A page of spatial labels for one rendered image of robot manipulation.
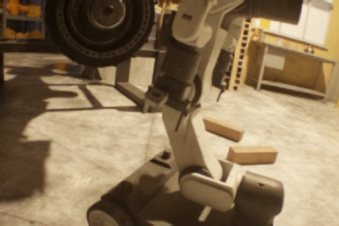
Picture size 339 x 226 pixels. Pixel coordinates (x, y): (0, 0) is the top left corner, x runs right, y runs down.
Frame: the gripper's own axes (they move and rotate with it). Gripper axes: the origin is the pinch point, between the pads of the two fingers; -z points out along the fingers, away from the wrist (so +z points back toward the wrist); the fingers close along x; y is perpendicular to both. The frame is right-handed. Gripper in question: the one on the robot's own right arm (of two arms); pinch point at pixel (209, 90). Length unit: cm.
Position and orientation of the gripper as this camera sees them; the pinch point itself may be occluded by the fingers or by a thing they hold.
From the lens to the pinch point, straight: 104.1
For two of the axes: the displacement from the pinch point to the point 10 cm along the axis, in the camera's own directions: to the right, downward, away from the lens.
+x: -8.5, -4.4, 3.0
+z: 3.2, -8.7, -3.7
